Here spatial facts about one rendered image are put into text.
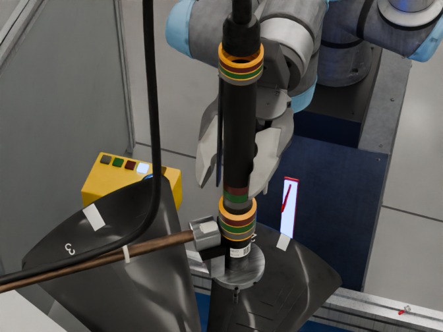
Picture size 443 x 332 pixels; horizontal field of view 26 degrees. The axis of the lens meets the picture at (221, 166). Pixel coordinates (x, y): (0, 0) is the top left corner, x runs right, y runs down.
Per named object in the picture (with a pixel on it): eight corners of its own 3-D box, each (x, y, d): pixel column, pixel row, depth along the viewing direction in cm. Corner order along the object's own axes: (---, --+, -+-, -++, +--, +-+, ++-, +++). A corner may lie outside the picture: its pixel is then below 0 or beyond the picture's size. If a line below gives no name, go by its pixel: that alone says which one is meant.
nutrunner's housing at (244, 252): (226, 294, 119) (229, 12, 84) (216, 269, 122) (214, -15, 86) (256, 285, 120) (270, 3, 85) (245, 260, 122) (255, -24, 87)
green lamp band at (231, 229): (225, 238, 110) (225, 231, 109) (213, 209, 112) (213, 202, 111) (261, 228, 110) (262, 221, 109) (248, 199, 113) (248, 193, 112)
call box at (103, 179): (86, 224, 180) (79, 190, 172) (105, 185, 187) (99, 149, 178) (167, 244, 177) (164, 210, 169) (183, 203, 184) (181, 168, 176)
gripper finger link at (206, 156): (202, 213, 105) (241, 157, 110) (202, 180, 101) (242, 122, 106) (178, 203, 106) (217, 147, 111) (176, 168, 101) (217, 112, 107)
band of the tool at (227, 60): (227, 91, 91) (227, 70, 89) (212, 62, 94) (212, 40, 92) (269, 82, 92) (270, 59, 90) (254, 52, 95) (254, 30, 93)
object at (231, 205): (228, 213, 107) (228, 206, 106) (219, 190, 109) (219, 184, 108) (256, 205, 108) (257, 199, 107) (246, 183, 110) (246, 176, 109)
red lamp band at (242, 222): (225, 231, 109) (225, 224, 108) (213, 202, 111) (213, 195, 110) (262, 221, 109) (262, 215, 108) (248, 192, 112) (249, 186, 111)
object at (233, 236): (225, 244, 111) (225, 238, 110) (213, 215, 113) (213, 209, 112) (261, 234, 111) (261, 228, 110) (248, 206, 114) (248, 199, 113)
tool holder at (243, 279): (202, 302, 116) (201, 255, 108) (185, 255, 120) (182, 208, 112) (272, 281, 117) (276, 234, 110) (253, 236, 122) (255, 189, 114)
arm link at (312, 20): (330, 18, 127) (336, -34, 121) (312, 74, 121) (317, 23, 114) (273, 6, 129) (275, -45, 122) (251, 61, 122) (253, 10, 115)
